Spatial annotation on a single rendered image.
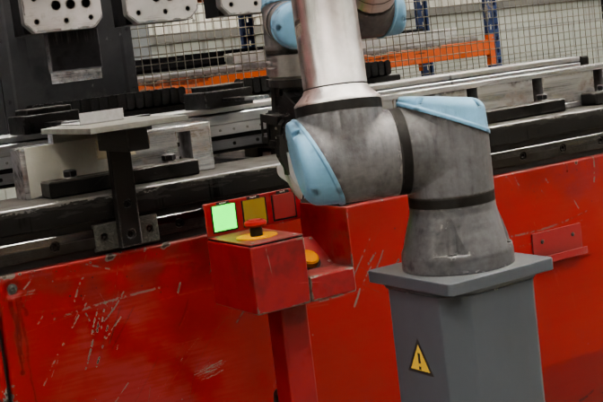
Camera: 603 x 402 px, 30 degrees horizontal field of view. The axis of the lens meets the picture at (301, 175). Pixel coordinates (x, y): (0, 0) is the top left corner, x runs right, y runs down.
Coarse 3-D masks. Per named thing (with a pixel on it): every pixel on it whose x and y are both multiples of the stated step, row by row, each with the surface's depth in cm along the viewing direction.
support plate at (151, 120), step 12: (120, 120) 203; (132, 120) 197; (144, 120) 191; (156, 120) 192; (168, 120) 193; (180, 120) 194; (48, 132) 205; (60, 132) 199; (72, 132) 194; (84, 132) 188; (96, 132) 186
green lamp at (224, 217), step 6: (228, 204) 200; (216, 210) 199; (222, 210) 199; (228, 210) 200; (234, 210) 201; (216, 216) 199; (222, 216) 199; (228, 216) 200; (234, 216) 201; (216, 222) 199; (222, 222) 199; (228, 222) 200; (234, 222) 201; (216, 228) 199; (222, 228) 199; (228, 228) 200
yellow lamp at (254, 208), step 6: (258, 198) 203; (264, 198) 204; (246, 204) 202; (252, 204) 202; (258, 204) 203; (264, 204) 204; (246, 210) 202; (252, 210) 202; (258, 210) 203; (264, 210) 204; (246, 216) 202; (252, 216) 202; (258, 216) 203; (264, 216) 204
